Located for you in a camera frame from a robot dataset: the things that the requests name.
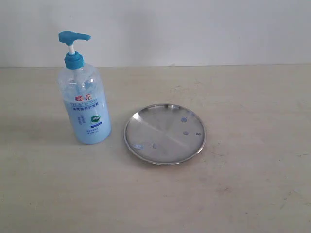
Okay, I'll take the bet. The round stainless steel plate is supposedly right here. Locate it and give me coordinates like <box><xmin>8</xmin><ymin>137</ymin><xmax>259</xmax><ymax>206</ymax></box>
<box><xmin>123</xmin><ymin>103</ymin><xmax>207</xmax><ymax>165</ymax></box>

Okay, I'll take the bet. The blue pump lotion bottle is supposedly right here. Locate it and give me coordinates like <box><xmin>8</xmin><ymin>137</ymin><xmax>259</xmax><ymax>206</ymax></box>
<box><xmin>58</xmin><ymin>31</ymin><xmax>111</xmax><ymax>145</ymax></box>

